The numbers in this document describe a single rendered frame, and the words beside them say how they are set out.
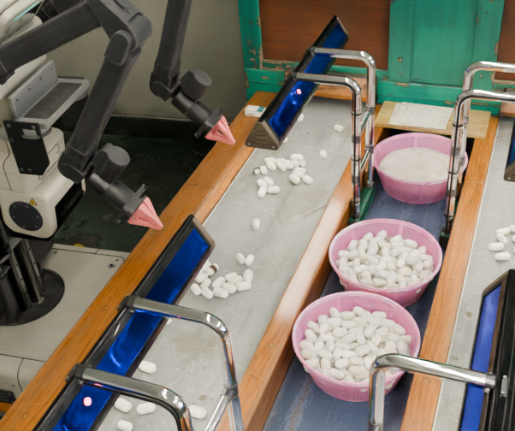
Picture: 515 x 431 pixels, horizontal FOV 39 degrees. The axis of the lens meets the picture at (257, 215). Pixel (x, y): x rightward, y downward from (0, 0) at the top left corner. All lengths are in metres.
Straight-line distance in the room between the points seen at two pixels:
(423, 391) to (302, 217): 0.64
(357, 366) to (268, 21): 1.26
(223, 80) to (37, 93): 1.67
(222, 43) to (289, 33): 1.10
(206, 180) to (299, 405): 0.77
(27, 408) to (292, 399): 0.53
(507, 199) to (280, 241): 0.62
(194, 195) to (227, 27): 1.56
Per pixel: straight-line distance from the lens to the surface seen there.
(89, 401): 1.08
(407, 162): 2.14
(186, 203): 1.95
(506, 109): 2.27
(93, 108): 1.61
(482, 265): 1.78
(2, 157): 2.07
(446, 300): 1.64
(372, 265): 1.75
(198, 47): 3.51
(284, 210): 1.93
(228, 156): 2.13
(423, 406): 1.44
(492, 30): 2.23
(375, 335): 1.58
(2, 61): 1.68
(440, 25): 2.25
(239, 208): 1.95
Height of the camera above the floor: 1.88
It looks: 37 degrees down
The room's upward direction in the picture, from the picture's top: 5 degrees counter-clockwise
